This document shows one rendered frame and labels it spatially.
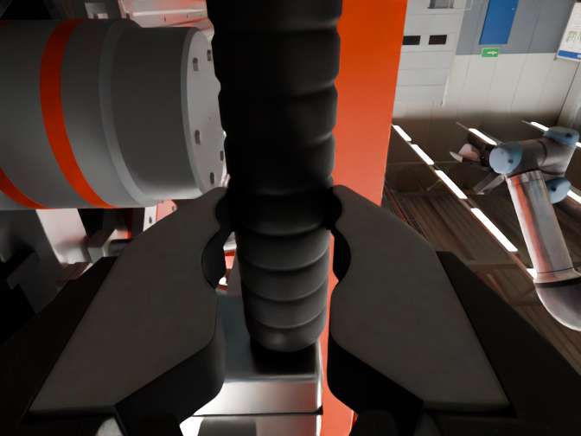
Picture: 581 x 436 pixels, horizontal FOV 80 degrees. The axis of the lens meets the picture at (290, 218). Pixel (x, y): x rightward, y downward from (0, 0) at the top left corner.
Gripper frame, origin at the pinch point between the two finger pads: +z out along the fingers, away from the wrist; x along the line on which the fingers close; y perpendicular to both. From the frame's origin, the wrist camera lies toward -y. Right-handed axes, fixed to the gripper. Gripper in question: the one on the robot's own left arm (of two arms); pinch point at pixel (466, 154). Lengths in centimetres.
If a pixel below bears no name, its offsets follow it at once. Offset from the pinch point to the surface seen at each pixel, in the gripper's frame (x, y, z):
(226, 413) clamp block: 95, 19, -87
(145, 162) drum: 98, 25, -72
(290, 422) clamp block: 92, 18, -87
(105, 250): 104, 11, -62
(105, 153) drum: 101, 25, -72
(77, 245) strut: 106, 12, -63
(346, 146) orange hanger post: 63, 12, -30
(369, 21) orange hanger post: 63, 35, -31
